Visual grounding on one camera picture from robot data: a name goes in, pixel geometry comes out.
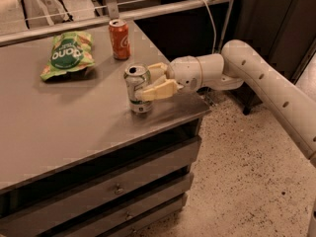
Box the white cable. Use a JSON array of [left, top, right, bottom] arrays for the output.
[[196, 0, 218, 55]]

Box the green chip bag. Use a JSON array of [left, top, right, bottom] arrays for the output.
[[40, 31, 95, 81]]

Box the grey drawer cabinet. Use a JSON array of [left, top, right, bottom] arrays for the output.
[[0, 27, 208, 237]]

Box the grey metal railing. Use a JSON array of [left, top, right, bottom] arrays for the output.
[[0, 0, 234, 46]]

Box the white green 7up can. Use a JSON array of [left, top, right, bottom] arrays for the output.
[[123, 63, 152, 114]]

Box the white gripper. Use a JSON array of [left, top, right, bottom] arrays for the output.
[[135, 56, 201, 102]]

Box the orange soda can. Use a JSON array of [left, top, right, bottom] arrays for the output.
[[109, 19, 130, 60]]

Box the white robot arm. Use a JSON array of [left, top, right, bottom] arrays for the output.
[[135, 39, 316, 167]]

